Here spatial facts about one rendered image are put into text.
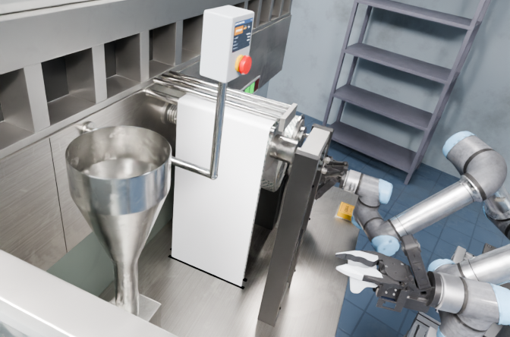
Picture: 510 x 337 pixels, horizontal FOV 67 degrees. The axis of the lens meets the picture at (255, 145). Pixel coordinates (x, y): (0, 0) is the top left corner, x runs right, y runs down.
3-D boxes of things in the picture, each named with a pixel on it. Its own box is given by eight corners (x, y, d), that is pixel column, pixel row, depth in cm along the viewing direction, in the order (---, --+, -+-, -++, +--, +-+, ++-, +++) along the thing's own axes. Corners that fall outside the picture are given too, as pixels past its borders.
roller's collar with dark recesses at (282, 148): (289, 168, 97) (294, 147, 94) (267, 161, 98) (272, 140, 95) (296, 157, 102) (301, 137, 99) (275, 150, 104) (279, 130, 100)
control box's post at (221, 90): (215, 178, 71) (225, 77, 61) (207, 175, 71) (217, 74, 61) (218, 174, 72) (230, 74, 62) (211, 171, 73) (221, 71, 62)
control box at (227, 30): (234, 87, 57) (243, 20, 52) (198, 75, 60) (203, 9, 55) (256, 76, 63) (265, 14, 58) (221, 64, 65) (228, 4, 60)
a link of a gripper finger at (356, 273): (333, 294, 79) (376, 300, 80) (340, 272, 77) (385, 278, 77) (330, 284, 82) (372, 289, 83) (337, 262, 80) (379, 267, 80)
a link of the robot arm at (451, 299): (468, 293, 75) (454, 266, 83) (445, 288, 76) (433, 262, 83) (454, 321, 78) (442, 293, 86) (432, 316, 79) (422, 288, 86)
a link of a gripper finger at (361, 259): (330, 272, 85) (371, 286, 83) (336, 250, 83) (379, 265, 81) (332, 263, 88) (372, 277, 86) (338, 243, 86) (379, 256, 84)
